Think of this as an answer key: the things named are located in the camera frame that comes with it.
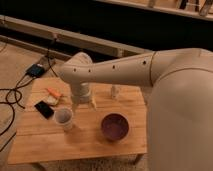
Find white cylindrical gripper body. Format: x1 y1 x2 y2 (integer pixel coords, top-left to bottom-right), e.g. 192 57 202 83
70 83 91 104

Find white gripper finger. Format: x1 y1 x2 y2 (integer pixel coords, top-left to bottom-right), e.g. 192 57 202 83
91 99 97 110
71 103 79 114

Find dark purple ceramic bowl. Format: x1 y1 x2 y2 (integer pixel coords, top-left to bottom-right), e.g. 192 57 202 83
101 113 129 141

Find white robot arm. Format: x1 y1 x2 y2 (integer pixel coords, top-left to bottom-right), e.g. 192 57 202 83
59 48 213 171

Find white paper cup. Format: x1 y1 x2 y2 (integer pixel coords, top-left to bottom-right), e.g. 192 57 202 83
54 108 73 132

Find white folded cloth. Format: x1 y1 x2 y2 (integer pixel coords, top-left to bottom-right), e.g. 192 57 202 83
44 95 59 106

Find orange marker pen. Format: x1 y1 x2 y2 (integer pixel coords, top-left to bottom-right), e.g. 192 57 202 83
46 88 62 99

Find black smartphone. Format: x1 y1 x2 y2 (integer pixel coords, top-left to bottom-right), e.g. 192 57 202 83
34 101 54 119

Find wooden low table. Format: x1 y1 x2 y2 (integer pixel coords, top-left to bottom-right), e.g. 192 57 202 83
8 78 146 164

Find blue black power adapter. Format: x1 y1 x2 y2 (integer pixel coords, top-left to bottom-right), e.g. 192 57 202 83
26 64 45 78

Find black floor cables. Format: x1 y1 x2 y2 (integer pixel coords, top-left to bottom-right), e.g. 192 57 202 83
0 39 59 153

